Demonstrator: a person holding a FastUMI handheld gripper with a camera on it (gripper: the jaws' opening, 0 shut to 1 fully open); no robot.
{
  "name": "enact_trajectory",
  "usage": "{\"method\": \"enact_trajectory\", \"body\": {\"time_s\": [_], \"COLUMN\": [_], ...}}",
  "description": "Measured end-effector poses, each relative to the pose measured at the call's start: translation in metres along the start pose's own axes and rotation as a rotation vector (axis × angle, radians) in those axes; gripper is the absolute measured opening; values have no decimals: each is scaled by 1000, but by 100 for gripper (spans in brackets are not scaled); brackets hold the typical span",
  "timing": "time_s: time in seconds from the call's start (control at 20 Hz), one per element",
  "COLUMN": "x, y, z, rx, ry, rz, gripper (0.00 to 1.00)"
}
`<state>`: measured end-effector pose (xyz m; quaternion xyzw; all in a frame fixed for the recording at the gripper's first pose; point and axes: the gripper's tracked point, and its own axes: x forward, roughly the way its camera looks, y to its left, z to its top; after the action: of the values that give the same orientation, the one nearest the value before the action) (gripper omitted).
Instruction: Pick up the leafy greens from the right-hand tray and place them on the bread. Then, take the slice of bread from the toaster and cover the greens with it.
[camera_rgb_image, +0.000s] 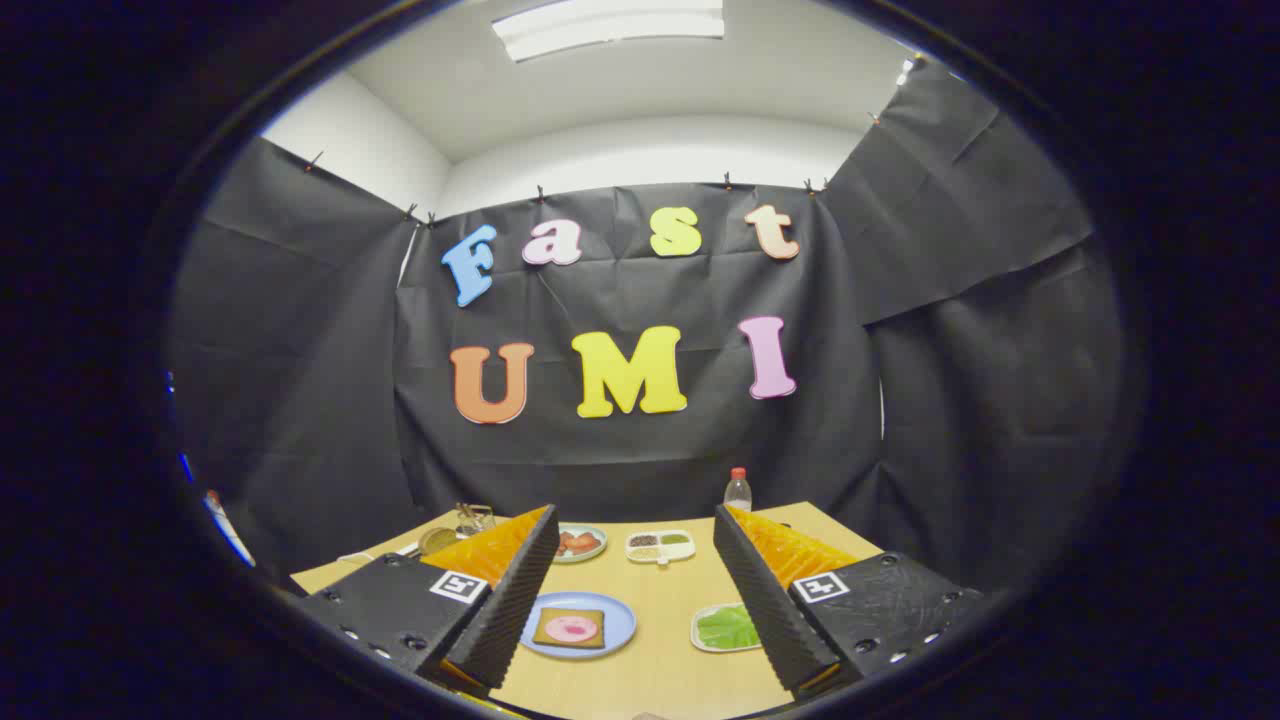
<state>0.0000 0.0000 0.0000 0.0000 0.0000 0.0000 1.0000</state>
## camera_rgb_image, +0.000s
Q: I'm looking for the white square plate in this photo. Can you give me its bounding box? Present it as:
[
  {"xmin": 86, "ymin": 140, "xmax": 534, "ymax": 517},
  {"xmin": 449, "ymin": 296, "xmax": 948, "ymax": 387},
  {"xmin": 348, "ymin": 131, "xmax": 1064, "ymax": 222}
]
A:
[{"xmin": 690, "ymin": 602, "xmax": 766, "ymax": 654}]

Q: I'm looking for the round blue plate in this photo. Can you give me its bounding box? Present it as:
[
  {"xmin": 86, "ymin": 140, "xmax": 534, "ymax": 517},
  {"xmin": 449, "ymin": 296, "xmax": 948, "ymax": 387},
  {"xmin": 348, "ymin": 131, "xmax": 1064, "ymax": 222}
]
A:
[{"xmin": 519, "ymin": 592, "xmax": 638, "ymax": 661}]

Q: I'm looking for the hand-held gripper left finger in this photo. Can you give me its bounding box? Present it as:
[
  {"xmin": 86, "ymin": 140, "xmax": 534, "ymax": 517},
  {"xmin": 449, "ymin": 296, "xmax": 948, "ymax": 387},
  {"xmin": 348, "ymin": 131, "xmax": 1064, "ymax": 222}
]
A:
[{"xmin": 290, "ymin": 504, "xmax": 561, "ymax": 703}]

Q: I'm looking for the white toaster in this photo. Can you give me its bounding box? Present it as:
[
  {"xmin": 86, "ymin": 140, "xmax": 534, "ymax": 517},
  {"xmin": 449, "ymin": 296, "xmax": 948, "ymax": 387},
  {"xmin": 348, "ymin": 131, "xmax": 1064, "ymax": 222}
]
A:
[{"xmin": 338, "ymin": 540, "xmax": 426, "ymax": 567}]

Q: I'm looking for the black backdrop cloth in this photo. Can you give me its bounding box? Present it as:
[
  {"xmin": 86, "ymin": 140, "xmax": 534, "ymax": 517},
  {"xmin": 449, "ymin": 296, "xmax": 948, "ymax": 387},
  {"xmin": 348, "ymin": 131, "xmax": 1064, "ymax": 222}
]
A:
[{"xmin": 165, "ymin": 60, "xmax": 1126, "ymax": 601}]

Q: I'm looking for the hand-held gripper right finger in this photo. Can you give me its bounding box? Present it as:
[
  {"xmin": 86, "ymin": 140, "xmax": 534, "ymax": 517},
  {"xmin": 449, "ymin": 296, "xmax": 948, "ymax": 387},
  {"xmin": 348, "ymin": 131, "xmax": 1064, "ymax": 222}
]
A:
[{"xmin": 712, "ymin": 503, "xmax": 987, "ymax": 704}]

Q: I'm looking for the green lettuce leaf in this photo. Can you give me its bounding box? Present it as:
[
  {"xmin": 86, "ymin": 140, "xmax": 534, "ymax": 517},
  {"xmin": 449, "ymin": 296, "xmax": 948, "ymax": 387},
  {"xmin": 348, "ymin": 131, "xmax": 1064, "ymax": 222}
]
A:
[{"xmin": 697, "ymin": 605, "xmax": 763, "ymax": 649}]

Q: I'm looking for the white divided condiment tray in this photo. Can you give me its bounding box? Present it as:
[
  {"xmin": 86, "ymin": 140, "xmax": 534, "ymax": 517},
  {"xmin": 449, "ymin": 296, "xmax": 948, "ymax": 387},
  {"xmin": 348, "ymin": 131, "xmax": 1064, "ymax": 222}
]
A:
[{"xmin": 625, "ymin": 529, "xmax": 697, "ymax": 567}]

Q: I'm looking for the pale green round plate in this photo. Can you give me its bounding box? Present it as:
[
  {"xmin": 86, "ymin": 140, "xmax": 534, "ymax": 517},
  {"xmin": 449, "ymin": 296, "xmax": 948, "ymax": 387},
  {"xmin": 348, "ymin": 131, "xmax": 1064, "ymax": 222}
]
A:
[{"xmin": 556, "ymin": 524, "xmax": 608, "ymax": 564}]

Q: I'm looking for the ceiling light panel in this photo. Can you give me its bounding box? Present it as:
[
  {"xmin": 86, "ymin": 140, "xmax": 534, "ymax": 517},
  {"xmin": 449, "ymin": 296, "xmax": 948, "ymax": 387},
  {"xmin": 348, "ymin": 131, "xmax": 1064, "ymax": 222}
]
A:
[{"xmin": 492, "ymin": 0, "xmax": 725, "ymax": 63}]

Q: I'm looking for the brown toast slice with ham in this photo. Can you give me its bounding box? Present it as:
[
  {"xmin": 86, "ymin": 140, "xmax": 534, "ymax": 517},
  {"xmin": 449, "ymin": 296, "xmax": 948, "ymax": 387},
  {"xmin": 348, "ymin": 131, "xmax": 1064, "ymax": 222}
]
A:
[{"xmin": 532, "ymin": 607, "xmax": 607, "ymax": 651}]

